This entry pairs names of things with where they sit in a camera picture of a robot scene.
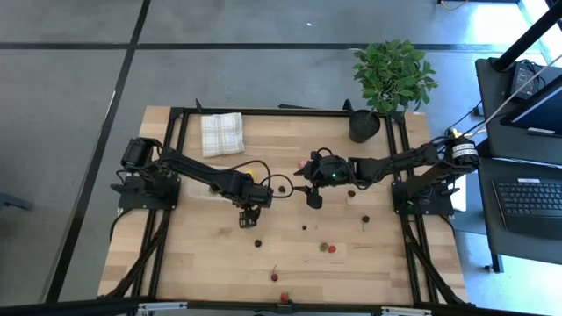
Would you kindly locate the black diagonal pole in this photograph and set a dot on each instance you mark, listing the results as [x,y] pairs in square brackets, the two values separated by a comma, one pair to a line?
[527,37]

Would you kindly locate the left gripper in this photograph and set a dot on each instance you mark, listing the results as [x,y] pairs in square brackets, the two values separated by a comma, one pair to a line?
[250,193]

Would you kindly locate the white paper sheet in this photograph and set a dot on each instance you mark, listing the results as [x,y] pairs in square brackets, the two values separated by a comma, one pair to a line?
[460,199]

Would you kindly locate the red toy raspberry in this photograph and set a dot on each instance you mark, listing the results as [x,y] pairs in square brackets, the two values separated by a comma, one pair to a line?
[332,249]

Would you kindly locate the black keyboard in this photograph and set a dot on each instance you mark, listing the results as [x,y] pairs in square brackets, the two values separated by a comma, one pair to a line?
[527,202]

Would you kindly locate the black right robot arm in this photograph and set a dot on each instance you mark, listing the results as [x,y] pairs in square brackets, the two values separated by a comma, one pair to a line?
[395,162]

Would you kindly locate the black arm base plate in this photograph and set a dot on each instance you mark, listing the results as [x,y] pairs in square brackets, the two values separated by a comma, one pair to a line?
[434,206]
[131,197]

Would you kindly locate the folded white checked towel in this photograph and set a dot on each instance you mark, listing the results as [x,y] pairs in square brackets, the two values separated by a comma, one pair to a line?
[221,134]

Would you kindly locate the dark round toy fruit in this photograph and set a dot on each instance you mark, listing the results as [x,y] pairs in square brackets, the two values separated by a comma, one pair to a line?
[258,242]

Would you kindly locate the black aluminium rig frame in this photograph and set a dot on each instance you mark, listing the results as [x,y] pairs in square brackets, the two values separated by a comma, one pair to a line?
[285,112]

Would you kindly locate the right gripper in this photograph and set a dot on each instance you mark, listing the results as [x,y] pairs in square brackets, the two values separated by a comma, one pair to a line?
[331,171]

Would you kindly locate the dark berry with thin stem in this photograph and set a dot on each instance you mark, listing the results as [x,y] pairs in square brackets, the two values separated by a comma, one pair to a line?
[365,218]

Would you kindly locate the green leafy plant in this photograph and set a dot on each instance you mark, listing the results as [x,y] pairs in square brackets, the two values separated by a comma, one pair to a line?
[393,74]

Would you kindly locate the black power adapter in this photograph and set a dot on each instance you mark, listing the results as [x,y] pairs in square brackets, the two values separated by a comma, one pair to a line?
[524,79]

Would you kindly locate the red strawberry long green stem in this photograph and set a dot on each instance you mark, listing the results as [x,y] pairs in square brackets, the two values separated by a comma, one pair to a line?
[323,247]

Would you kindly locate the yellow plug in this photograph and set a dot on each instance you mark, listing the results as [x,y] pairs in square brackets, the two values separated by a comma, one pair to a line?
[455,131]

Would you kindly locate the black plant pot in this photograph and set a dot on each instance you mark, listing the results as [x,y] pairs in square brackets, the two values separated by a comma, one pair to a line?
[363,127]

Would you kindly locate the black desk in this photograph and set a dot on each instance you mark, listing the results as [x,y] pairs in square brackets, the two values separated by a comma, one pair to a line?
[485,219]

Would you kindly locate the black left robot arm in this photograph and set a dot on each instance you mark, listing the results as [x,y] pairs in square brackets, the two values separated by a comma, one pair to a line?
[193,169]

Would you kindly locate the dark red toy cherry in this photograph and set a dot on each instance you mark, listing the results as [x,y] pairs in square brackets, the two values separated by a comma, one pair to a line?
[274,277]

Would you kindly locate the yellow toy lemon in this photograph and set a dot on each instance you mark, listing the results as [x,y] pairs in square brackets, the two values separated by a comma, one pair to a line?
[250,173]

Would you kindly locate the pink round toy fruit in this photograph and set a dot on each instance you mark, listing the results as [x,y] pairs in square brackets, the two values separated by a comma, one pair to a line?
[302,163]

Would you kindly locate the black computer monitor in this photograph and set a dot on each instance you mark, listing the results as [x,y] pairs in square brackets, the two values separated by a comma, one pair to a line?
[540,109]

